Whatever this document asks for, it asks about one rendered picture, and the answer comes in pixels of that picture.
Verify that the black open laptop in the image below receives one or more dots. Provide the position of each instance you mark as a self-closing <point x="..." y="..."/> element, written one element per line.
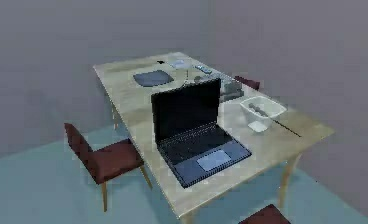
<point x="185" y="113"/>

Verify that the dark blue flat pad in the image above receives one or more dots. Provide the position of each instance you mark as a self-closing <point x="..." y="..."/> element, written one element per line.
<point x="153" y="78"/>

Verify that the grey remote control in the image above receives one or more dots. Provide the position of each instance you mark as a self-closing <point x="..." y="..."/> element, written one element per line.
<point x="203" y="69"/>

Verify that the pale blue flat book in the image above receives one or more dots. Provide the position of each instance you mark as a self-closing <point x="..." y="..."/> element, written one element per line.
<point x="178" y="63"/>

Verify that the pale wooden table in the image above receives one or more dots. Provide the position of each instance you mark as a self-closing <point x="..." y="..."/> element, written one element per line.
<point x="135" y="103"/>

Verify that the small black object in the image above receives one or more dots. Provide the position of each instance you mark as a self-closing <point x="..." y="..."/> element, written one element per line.
<point x="160" y="62"/>

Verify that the dark red wooden chair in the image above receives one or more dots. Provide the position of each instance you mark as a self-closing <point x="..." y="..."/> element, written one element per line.
<point x="267" y="216"/>
<point x="249" y="82"/>
<point x="108" y="160"/>

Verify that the grey lumpy object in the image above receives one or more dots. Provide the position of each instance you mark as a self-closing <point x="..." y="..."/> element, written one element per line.
<point x="257" y="109"/>

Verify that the white square bowl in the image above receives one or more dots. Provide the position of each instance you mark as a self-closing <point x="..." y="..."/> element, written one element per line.
<point x="262" y="113"/>

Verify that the thin black pencil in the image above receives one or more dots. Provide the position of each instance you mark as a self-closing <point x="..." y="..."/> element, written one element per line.
<point x="288" y="127"/>

